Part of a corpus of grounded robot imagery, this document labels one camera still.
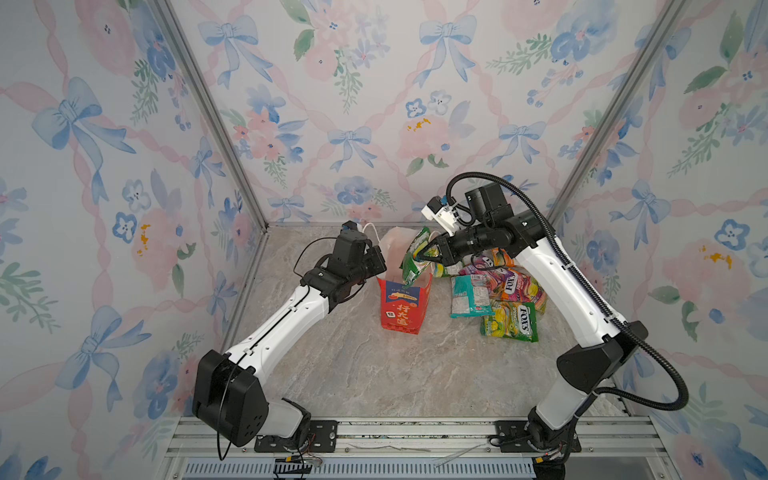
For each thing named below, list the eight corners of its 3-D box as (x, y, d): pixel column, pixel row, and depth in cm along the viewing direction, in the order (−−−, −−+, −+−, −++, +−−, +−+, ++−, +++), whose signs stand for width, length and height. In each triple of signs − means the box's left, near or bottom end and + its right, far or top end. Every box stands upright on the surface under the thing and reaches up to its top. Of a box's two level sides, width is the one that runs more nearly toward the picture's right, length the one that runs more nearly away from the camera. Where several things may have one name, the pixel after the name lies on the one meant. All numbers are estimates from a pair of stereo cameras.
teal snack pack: (451, 319, 97) (455, 308, 91) (446, 286, 105) (449, 274, 99) (490, 319, 97) (497, 308, 91) (482, 286, 105) (488, 274, 99)
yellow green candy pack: (483, 343, 92) (487, 338, 89) (476, 308, 100) (479, 302, 97) (540, 343, 92) (545, 338, 89) (529, 308, 100) (533, 302, 97)
